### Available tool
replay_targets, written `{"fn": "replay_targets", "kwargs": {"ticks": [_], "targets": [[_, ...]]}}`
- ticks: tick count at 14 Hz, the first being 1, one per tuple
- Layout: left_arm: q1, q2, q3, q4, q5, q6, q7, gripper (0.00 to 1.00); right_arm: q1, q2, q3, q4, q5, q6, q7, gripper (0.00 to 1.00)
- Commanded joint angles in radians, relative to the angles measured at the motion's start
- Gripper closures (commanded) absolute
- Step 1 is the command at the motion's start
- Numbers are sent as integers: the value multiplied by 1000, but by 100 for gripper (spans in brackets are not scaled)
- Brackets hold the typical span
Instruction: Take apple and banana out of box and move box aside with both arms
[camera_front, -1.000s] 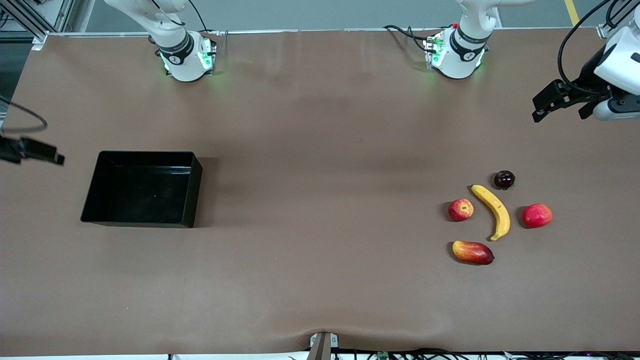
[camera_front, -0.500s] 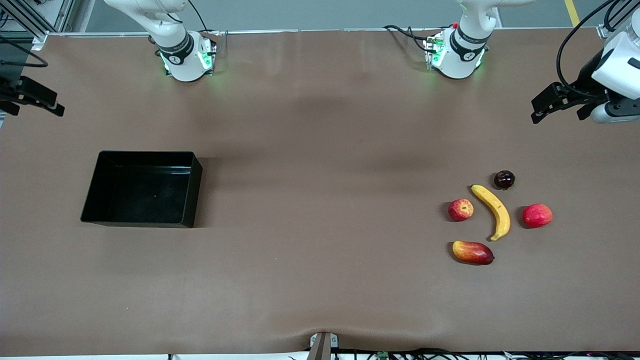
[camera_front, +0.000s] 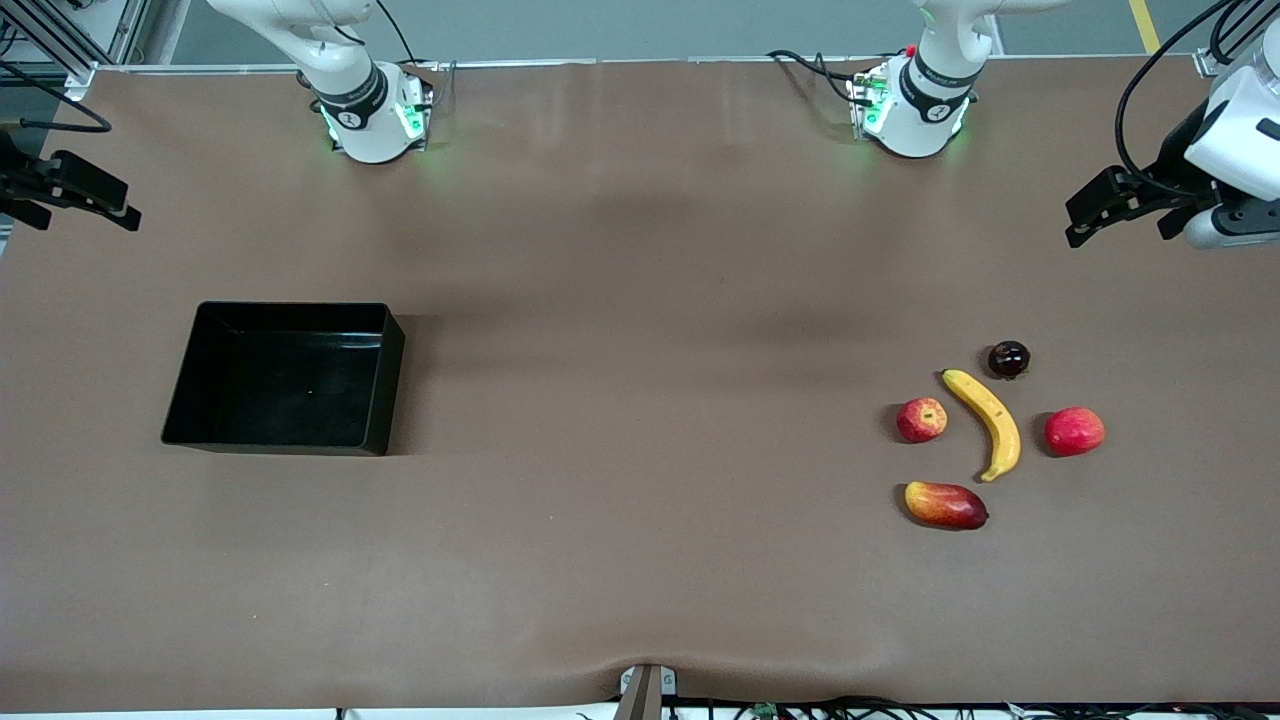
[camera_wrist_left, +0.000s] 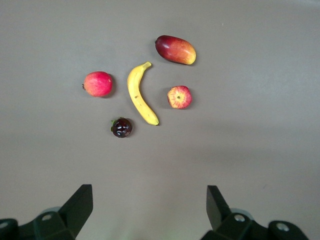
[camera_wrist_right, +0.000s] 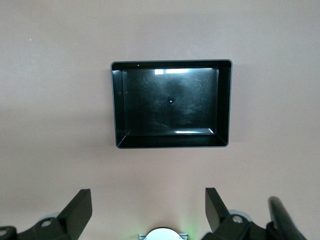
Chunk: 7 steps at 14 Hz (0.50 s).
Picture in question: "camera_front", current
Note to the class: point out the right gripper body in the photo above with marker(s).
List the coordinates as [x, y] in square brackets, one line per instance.
[22, 184]

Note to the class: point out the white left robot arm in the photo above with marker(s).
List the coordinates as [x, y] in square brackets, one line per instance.
[915, 120]

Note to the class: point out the small green circuit board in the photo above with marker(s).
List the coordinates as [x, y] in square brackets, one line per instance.
[766, 710]

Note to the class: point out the yellow banana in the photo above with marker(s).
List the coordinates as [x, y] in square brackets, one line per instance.
[1000, 425]

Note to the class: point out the grey camera stand bracket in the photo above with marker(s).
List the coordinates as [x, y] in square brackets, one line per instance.
[640, 695]

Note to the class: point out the small red yellow apple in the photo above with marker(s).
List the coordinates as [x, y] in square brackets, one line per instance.
[922, 420]

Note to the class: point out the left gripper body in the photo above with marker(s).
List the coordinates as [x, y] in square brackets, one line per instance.
[1172, 158]

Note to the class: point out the aluminium frame with black struts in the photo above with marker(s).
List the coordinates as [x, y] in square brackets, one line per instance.
[55, 40]

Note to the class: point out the dark purple plum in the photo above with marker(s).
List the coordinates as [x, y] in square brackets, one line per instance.
[1009, 360]

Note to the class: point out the red round peach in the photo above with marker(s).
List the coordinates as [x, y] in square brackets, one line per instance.
[1075, 431]

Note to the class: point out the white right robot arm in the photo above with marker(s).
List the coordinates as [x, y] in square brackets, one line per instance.
[370, 130]

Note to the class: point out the brown table mat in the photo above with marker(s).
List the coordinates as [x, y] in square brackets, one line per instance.
[600, 550]

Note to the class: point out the red yellow mango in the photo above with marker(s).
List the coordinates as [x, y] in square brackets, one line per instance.
[945, 505]

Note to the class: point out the black rectangular plastic tray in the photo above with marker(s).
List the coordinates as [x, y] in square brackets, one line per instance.
[290, 390]

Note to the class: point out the aluminium corner frame profile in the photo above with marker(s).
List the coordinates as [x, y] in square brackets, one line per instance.
[1210, 62]

